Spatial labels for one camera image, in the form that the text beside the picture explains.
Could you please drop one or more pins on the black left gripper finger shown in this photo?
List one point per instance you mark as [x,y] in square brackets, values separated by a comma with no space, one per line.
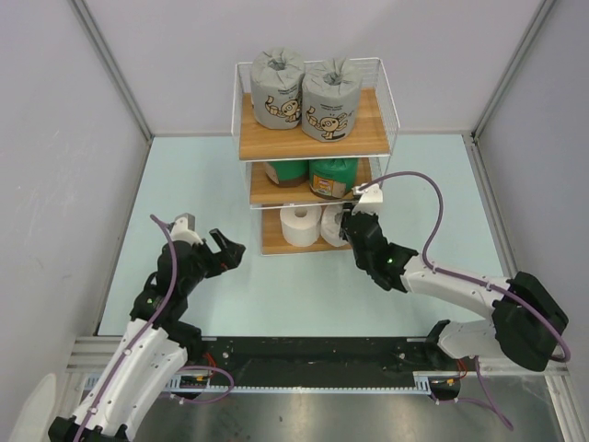
[233,255]
[222,242]

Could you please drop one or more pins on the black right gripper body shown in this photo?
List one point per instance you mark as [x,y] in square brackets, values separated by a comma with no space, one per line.
[355,226]

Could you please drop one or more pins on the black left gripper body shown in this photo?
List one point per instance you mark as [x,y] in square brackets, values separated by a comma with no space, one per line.
[213,257]

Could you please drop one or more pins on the green paper roll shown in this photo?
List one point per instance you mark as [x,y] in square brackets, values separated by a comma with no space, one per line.
[287,173]
[332,178]

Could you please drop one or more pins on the plain white paper roll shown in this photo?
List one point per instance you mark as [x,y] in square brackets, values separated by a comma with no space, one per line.
[300,224]

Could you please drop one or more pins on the grey paper roll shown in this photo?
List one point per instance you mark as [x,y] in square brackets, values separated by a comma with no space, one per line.
[276,88]
[331,92]

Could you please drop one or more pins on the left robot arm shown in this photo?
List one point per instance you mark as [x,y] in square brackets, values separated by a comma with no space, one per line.
[156,344]

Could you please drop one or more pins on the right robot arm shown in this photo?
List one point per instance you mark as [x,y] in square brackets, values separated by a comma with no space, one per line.
[519,318]

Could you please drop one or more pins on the white object bottom left corner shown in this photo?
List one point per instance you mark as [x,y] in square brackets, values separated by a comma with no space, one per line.
[36,414]

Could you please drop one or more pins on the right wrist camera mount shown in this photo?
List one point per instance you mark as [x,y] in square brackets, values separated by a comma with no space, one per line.
[368,199]

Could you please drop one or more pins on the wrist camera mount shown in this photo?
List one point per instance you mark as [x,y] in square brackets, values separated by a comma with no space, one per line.
[368,199]
[184,229]

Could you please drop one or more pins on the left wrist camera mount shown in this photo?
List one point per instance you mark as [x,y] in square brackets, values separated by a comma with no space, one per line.
[184,229]

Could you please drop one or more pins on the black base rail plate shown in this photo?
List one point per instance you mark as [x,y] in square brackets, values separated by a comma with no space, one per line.
[319,364]

